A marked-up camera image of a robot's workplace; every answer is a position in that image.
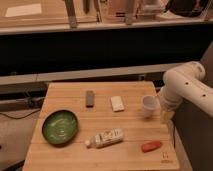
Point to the white plastic cup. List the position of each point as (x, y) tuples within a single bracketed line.
[(149, 105)]

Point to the white paper sheet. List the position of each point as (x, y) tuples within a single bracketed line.
[(23, 10)]

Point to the red oblong toy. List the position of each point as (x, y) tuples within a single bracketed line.
[(150, 146)]

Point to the white rectangular sponge block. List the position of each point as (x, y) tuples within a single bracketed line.
[(117, 104)]

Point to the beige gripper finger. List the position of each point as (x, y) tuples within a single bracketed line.
[(166, 116)]

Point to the dark grey eraser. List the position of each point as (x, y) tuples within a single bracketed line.
[(90, 98)]

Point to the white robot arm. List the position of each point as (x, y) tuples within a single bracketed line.
[(184, 82)]

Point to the dark bag on shelf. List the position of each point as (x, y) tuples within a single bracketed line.
[(186, 8)]

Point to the clear plastic bottle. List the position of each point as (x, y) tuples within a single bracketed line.
[(105, 138)]

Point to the green ceramic bowl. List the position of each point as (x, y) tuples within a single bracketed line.
[(60, 127)]

